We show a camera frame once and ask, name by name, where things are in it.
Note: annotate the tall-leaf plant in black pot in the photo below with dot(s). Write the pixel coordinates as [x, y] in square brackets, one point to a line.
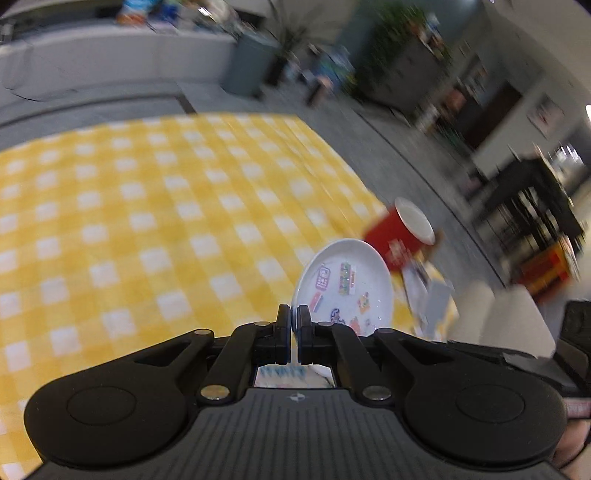
[281, 60]

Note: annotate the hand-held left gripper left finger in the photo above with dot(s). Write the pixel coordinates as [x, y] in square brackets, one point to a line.
[282, 332]

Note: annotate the small white grey device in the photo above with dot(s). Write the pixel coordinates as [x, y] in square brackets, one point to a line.
[429, 300]

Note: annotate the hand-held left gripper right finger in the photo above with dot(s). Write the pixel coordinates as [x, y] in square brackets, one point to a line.
[304, 332]

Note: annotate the blue snack bag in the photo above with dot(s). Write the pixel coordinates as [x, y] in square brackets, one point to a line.
[134, 9]

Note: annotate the dark dining table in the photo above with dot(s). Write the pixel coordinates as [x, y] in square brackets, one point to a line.
[535, 198]

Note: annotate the grey marble tv console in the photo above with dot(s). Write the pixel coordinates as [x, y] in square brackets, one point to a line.
[115, 60]

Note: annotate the grey trash bin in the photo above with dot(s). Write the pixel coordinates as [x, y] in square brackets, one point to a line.
[249, 64]

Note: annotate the dark cabinet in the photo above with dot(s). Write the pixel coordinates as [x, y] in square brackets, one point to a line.
[415, 78]

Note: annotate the bushy green potted plant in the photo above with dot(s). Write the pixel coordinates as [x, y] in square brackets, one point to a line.
[397, 27]

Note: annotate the yellow checked tablecloth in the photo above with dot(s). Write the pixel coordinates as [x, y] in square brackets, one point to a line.
[138, 230]

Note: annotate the red box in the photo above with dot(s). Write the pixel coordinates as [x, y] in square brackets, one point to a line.
[549, 272]

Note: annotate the white vine-painted plate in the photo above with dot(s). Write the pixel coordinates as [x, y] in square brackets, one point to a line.
[295, 376]

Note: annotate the person's right hand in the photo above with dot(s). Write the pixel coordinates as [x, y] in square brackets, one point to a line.
[575, 443]

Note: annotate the cream cushioned seat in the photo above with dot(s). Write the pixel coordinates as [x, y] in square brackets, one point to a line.
[508, 318]

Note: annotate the small beige heater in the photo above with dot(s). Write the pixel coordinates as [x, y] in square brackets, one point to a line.
[319, 92]

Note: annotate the small white sticker plate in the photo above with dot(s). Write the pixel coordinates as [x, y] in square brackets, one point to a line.
[351, 286]

